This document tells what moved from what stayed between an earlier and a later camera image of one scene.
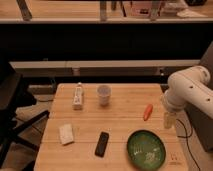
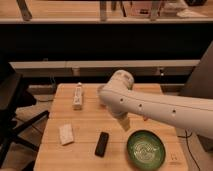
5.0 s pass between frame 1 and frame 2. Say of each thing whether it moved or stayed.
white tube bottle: stayed
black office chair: stayed
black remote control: stayed
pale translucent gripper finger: moved
